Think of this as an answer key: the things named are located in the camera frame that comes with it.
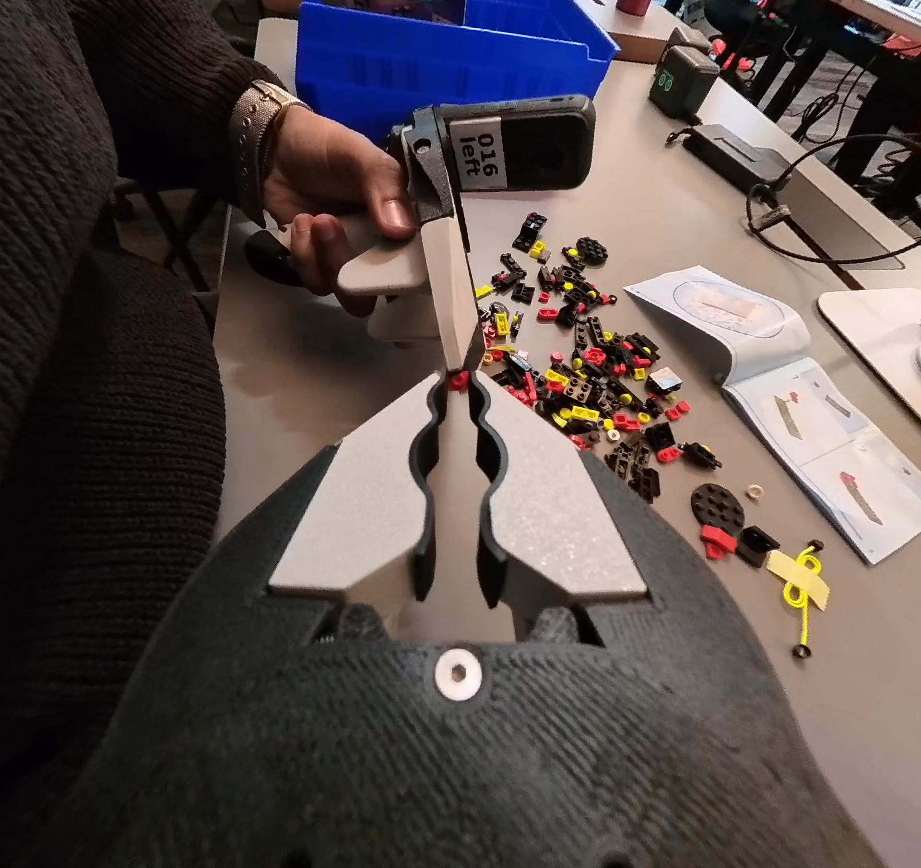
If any person's black knit sweater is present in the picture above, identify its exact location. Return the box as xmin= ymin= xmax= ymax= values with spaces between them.
xmin=0 ymin=235 xmax=227 ymax=868

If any blue plastic bin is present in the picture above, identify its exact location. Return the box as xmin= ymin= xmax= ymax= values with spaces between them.
xmin=295 ymin=0 xmax=622 ymax=148

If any wristwatch with woven band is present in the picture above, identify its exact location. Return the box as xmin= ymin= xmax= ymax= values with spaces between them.
xmin=227 ymin=79 xmax=312 ymax=225

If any light blue instruction booklet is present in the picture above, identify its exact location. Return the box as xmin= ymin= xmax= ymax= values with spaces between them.
xmin=623 ymin=264 xmax=921 ymax=567

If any white rounded stand base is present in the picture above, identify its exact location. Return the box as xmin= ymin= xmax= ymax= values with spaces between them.
xmin=817 ymin=287 xmax=921 ymax=421

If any person's left forearm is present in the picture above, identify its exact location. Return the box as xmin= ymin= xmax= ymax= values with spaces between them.
xmin=0 ymin=0 xmax=289 ymax=445

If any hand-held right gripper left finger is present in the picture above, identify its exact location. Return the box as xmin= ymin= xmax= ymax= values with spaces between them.
xmin=267 ymin=370 xmax=447 ymax=604

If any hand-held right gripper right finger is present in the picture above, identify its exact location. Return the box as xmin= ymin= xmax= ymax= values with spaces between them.
xmin=468 ymin=372 xmax=650 ymax=609

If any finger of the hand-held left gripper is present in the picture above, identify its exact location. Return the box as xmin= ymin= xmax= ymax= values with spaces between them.
xmin=419 ymin=215 xmax=486 ymax=374

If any black sloped lego brick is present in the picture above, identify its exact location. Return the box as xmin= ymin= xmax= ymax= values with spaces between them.
xmin=735 ymin=525 xmax=782 ymax=569

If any person's left hand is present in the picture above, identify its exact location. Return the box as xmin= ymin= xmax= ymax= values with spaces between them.
xmin=260 ymin=104 xmax=420 ymax=297

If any black cable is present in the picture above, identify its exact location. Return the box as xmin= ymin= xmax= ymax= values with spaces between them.
xmin=743 ymin=133 xmax=921 ymax=266

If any flat black power brick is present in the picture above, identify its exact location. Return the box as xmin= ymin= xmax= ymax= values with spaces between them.
xmin=665 ymin=123 xmax=794 ymax=194

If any black charger block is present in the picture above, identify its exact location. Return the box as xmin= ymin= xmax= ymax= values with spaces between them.
xmin=648 ymin=44 xmax=722 ymax=121

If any pile of lego pieces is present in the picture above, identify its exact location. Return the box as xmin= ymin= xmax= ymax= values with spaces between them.
xmin=471 ymin=253 xmax=724 ymax=505

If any yellow string with black ends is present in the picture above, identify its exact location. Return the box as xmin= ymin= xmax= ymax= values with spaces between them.
xmin=765 ymin=539 xmax=833 ymax=662

